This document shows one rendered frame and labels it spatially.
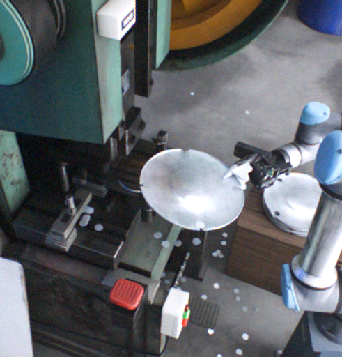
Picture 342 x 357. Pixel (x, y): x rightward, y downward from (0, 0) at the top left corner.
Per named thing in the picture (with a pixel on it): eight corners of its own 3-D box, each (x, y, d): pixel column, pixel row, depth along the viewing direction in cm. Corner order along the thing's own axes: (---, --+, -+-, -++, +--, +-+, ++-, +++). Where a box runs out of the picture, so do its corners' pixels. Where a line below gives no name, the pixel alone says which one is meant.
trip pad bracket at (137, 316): (148, 319, 123) (149, 282, 109) (134, 353, 117) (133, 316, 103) (127, 312, 124) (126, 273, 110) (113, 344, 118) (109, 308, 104)
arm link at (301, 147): (311, 126, 142) (304, 148, 148) (285, 136, 137) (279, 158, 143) (330, 139, 137) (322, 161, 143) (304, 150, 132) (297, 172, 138)
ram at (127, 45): (150, 129, 122) (152, 26, 100) (128, 165, 112) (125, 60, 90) (92, 113, 125) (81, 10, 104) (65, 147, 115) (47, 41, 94)
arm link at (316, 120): (340, 102, 133) (329, 132, 140) (301, 98, 133) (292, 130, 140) (345, 116, 127) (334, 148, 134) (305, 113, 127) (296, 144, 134)
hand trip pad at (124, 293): (145, 302, 109) (145, 285, 103) (135, 323, 105) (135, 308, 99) (118, 292, 110) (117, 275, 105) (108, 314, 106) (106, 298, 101)
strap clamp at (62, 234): (96, 205, 126) (93, 180, 119) (66, 252, 115) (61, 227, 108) (76, 199, 127) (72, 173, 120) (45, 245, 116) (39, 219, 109)
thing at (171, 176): (144, 229, 109) (145, 228, 109) (136, 147, 129) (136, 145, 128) (255, 231, 116) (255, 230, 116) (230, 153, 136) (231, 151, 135)
